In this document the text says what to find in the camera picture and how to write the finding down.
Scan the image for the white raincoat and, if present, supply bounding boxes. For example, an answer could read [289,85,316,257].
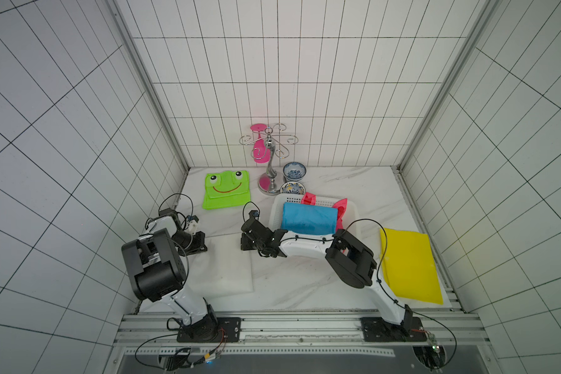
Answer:
[187,234,253,300]

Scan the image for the blue raincoat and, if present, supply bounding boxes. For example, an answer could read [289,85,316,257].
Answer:
[281,203,338,235]

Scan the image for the green frog raincoat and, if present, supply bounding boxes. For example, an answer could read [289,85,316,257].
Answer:
[202,170,251,210]

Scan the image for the pink bunny raincoat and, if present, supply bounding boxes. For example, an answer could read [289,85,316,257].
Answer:
[301,193,348,229]

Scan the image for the yellow raincoat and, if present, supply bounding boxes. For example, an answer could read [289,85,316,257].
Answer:
[380,228,444,305]

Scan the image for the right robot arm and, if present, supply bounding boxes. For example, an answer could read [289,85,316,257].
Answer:
[241,215,413,332]

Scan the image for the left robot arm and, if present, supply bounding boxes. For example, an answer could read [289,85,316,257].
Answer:
[121,208,218,335]

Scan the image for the blue patterned ceramic cup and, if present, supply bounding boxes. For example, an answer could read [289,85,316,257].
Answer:
[280,181,306,195]

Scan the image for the blue patterned ceramic bowl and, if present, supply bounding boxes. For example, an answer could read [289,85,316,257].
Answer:
[282,161,307,182]

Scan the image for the pink wine glass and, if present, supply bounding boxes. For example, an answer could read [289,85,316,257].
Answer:
[251,123,271,165]

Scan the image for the electronics wiring bundle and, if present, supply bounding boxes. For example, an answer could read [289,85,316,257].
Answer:
[156,326,228,372]

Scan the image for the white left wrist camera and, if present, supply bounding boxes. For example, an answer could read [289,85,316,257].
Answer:
[183,215,199,235]

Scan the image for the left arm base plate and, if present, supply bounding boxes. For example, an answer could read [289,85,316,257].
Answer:
[176,316,242,343]

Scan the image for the silver wire cup stand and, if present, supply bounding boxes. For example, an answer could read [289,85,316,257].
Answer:
[239,123,299,196]

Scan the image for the aluminium mounting rail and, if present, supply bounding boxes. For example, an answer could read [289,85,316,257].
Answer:
[114,310,489,358]

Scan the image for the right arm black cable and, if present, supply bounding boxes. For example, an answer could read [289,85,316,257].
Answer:
[343,218,459,374]

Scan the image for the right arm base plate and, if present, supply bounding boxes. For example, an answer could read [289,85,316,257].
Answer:
[360,317,427,343]

